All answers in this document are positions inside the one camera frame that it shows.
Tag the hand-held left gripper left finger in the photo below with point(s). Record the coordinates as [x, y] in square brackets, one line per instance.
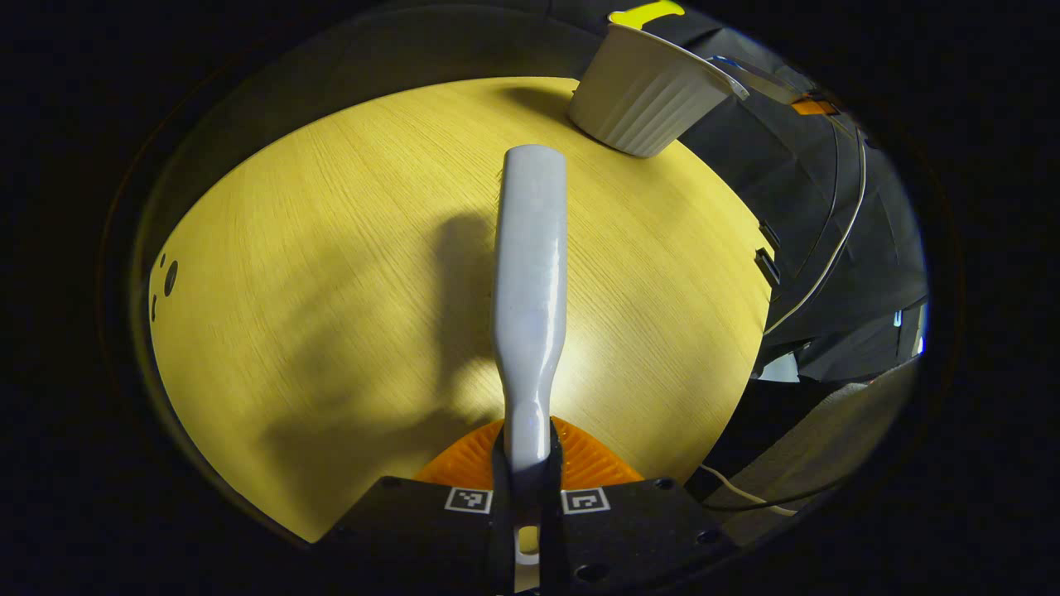
[414, 538]

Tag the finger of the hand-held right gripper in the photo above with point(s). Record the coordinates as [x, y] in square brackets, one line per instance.
[813, 107]

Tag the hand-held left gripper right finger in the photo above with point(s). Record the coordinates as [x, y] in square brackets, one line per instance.
[638, 538]

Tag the white garbage bin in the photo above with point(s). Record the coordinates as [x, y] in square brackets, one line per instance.
[646, 91]

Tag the small grey broom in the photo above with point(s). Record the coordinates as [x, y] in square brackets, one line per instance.
[530, 273]

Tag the wooden desktop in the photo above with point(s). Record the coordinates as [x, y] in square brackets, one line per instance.
[348, 290]

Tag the black desk edge clamp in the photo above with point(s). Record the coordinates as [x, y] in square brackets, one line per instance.
[770, 234]
[767, 268]

